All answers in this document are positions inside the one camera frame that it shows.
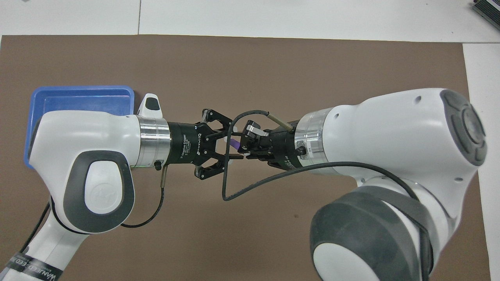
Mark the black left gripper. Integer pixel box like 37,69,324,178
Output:
167,108,245,181

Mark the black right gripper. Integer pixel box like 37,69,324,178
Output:
237,120,306,171

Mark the blue plastic tray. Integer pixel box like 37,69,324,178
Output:
23,86,135,169

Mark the brown table mat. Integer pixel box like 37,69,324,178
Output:
0,34,492,281

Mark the grey ribbed device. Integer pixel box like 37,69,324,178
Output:
472,0,500,31

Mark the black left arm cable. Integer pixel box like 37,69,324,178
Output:
20,164,168,254

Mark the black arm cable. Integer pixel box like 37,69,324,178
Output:
221,110,435,274
20,164,168,254

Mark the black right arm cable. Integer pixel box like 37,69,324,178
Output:
221,110,435,274

